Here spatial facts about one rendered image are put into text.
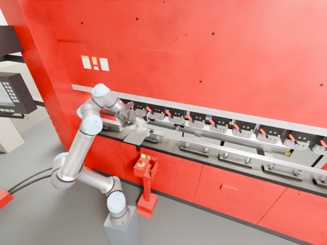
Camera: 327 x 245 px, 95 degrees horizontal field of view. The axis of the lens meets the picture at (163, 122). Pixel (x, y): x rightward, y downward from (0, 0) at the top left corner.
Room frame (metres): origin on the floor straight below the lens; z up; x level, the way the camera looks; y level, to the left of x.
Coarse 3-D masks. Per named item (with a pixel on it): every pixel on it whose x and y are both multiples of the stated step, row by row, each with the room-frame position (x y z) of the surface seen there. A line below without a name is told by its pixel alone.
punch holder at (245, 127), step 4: (236, 120) 1.08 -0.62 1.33; (236, 124) 1.06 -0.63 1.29; (240, 124) 1.05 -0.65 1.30; (244, 124) 1.04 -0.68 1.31; (248, 124) 1.04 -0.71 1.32; (252, 124) 1.03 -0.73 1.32; (240, 128) 1.05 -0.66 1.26; (244, 128) 1.04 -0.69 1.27; (248, 128) 1.03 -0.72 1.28; (252, 128) 1.02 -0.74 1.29; (232, 132) 1.08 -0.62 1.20; (236, 132) 1.05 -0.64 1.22; (244, 132) 1.03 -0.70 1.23; (248, 132) 1.03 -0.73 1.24; (252, 132) 1.02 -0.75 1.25; (236, 136) 1.05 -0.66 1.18; (240, 136) 1.04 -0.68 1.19; (244, 136) 1.03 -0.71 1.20; (248, 136) 1.02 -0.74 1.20
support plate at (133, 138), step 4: (136, 128) 1.36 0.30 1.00; (132, 132) 1.28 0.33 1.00; (144, 132) 1.29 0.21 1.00; (148, 132) 1.30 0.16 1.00; (128, 136) 1.22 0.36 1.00; (132, 136) 1.22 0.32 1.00; (136, 136) 1.22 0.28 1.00; (140, 136) 1.22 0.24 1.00; (144, 136) 1.22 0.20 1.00; (124, 140) 1.15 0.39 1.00; (128, 140) 1.15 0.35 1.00; (132, 140) 1.15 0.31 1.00; (136, 140) 1.15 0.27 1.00; (140, 140) 1.15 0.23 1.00; (136, 144) 1.10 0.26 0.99
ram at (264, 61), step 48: (48, 0) 1.60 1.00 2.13; (96, 0) 1.45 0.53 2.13; (144, 0) 1.32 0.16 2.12; (192, 0) 1.22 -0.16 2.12; (240, 0) 1.13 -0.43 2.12; (288, 0) 1.05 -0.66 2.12; (96, 48) 1.47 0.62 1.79; (144, 48) 1.33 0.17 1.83; (192, 48) 1.21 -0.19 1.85; (240, 48) 1.11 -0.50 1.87; (288, 48) 1.02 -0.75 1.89; (144, 96) 1.33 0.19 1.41; (192, 96) 1.19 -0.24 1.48; (240, 96) 1.08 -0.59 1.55; (288, 96) 0.98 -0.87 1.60
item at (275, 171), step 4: (264, 168) 0.93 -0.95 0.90; (268, 168) 0.93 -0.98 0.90; (272, 168) 0.93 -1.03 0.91; (268, 172) 0.90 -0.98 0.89; (272, 172) 0.89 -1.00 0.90; (276, 172) 0.89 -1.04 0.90; (280, 172) 0.89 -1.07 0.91; (284, 172) 0.89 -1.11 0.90; (288, 172) 0.89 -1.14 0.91; (284, 176) 0.86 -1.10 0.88; (288, 176) 0.85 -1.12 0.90; (292, 176) 0.85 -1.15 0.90; (300, 176) 0.85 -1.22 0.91; (300, 180) 0.82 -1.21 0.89
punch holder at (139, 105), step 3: (135, 102) 1.37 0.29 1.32; (138, 102) 1.35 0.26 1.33; (141, 102) 1.34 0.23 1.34; (135, 105) 1.36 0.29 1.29; (138, 105) 1.35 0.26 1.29; (141, 105) 1.34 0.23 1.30; (144, 105) 1.33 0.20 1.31; (147, 105) 1.39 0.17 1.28; (132, 108) 1.37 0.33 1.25; (138, 108) 1.35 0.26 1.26; (141, 108) 1.34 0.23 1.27; (144, 108) 1.33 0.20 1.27; (138, 111) 1.35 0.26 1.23; (141, 111) 1.34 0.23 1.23; (144, 111) 1.33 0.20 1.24; (147, 111) 1.40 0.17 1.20; (141, 114) 1.34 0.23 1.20; (144, 114) 1.33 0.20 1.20
